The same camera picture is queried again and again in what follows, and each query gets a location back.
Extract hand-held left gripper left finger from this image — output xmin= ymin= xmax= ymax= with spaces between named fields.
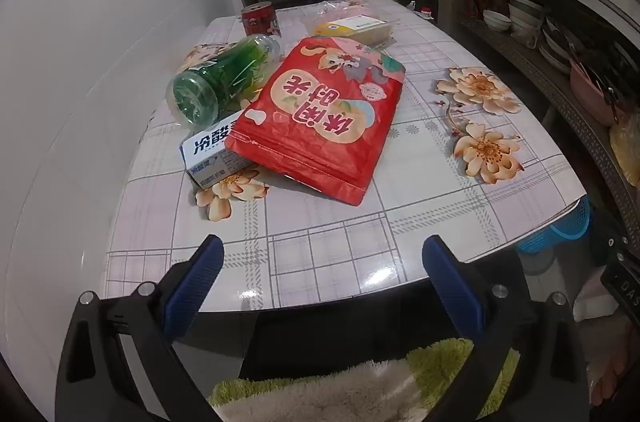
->
xmin=55 ymin=235 xmax=225 ymax=422

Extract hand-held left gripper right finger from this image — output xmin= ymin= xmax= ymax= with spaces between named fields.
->
xmin=421 ymin=236 xmax=591 ymax=422

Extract blue plastic basket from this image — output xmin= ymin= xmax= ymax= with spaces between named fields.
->
xmin=517 ymin=196 xmax=592 ymax=255

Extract white blue toothpaste box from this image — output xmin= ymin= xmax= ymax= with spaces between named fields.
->
xmin=179 ymin=109 xmax=261 ymax=190

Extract red snack bag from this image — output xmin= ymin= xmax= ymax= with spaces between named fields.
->
xmin=224 ymin=36 xmax=407 ymax=208

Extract green plastic bottle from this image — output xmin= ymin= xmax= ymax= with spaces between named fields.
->
xmin=172 ymin=35 xmax=282 ymax=126

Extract red drink can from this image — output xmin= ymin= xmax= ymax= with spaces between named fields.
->
xmin=241 ymin=2 xmax=282 ymax=38

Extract floral tablecloth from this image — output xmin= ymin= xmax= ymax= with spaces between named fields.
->
xmin=102 ymin=0 xmax=588 ymax=318

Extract clear bag yellow contents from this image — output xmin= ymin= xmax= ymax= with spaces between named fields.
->
xmin=609 ymin=115 xmax=640 ymax=188

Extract fluffy green white garment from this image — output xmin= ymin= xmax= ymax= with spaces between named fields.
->
xmin=207 ymin=337 xmax=521 ymax=422

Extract pink plastic basin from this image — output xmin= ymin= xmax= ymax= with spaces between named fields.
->
xmin=569 ymin=57 xmax=626 ymax=127

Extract stack of plates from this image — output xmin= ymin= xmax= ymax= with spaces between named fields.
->
xmin=537 ymin=17 xmax=576 ymax=73

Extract white bowl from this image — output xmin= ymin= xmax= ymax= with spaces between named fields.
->
xmin=482 ymin=9 xmax=512 ymax=33

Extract yellow cooking oil bottle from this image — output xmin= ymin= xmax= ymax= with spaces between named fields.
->
xmin=407 ymin=0 xmax=436 ymax=20

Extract stack of white bowls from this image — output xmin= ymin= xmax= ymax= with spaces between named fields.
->
xmin=509 ymin=0 xmax=546 ymax=48

